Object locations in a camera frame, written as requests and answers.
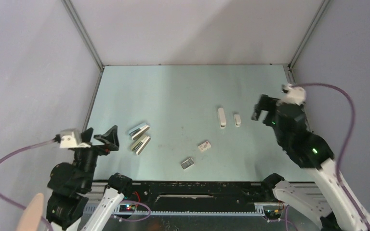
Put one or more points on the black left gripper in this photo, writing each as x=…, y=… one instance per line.
x=110, y=137

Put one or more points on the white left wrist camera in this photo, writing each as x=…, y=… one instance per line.
x=71, y=139

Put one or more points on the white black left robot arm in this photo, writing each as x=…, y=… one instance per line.
x=70, y=182

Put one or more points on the white small stapler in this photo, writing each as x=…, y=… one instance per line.
x=237, y=120

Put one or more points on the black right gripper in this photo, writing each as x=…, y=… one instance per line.
x=267, y=103

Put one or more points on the grey staple strip block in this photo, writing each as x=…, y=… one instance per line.
x=187, y=163

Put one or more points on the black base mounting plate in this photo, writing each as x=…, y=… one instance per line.
x=201, y=197

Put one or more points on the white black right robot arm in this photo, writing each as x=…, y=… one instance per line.
x=312, y=154

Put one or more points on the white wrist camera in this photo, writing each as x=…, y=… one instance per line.
x=71, y=139
x=293, y=95

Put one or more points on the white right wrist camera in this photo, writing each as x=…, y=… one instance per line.
x=293, y=95

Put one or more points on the white staple box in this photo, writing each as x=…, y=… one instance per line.
x=204, y=146

